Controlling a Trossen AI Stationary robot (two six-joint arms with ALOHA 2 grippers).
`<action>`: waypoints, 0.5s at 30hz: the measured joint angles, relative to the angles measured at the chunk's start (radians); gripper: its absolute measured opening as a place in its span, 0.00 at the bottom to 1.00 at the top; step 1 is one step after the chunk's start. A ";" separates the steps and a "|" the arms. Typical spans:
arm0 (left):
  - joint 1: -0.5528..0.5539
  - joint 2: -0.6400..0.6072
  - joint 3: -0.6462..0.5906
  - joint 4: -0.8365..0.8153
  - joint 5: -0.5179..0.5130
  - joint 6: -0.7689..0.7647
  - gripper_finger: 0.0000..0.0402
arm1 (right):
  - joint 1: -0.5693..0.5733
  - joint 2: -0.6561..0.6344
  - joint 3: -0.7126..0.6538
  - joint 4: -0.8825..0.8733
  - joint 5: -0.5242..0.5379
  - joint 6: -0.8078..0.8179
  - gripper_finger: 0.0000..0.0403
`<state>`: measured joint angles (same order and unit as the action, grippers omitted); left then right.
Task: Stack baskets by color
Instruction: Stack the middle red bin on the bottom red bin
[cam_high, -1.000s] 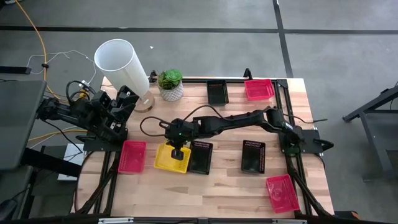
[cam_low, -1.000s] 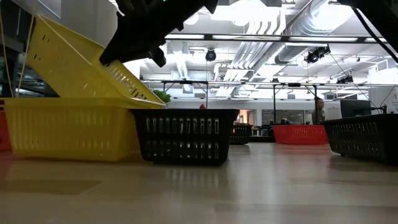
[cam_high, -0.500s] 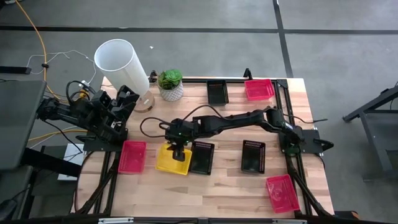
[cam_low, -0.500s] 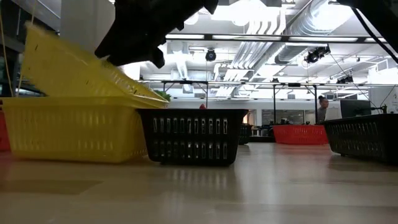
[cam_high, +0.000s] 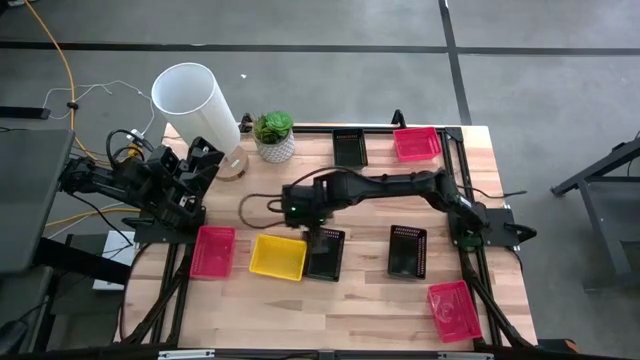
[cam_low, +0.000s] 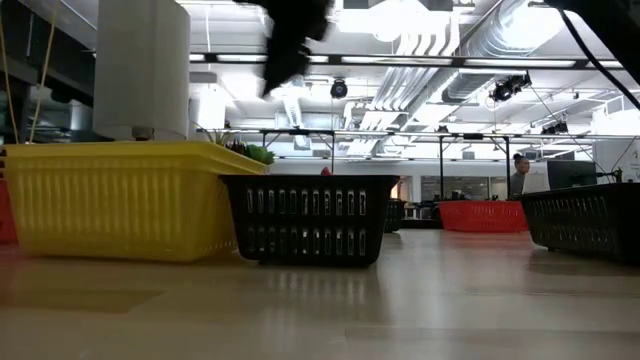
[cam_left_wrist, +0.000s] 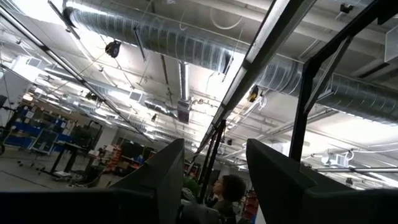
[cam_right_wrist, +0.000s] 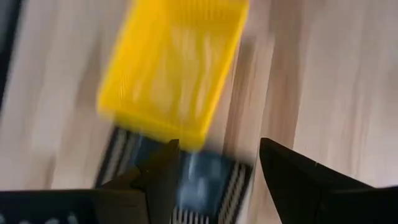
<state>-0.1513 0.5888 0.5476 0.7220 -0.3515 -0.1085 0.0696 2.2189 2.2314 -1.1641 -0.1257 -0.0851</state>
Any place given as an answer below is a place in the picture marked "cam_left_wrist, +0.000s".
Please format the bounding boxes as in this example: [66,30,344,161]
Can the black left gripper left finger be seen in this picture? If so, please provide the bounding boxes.
[0,138,185,224]

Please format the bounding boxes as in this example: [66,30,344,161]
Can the black aluminium rig frame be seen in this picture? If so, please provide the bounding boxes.
[195,0,398,205]

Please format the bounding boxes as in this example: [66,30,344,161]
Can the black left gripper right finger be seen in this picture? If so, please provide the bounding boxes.
[246,138,398,224]

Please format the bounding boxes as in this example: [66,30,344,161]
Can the black standing desk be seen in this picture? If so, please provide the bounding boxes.
[49,119,103,181]

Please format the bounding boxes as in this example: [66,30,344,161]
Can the silver ceiling air duct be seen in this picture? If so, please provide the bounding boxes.
[63,0,398,125]

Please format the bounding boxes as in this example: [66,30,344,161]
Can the person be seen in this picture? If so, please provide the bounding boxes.
[211,174,247,224]

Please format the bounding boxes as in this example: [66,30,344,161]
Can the red storage bins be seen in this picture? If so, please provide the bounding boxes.
[242,189,259,220]

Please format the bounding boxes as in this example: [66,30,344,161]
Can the yellow hanging cable reel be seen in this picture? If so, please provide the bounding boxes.
[248,85,260,103]

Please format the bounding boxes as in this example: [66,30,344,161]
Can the large leafy green plant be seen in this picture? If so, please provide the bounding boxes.
[183,177,200,195]

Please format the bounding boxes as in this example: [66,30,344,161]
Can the blue storage shelving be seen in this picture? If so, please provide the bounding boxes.
[0,102,75,156]

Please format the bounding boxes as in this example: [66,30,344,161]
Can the black hanging cable reel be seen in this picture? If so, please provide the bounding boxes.
[104,40,122,59]

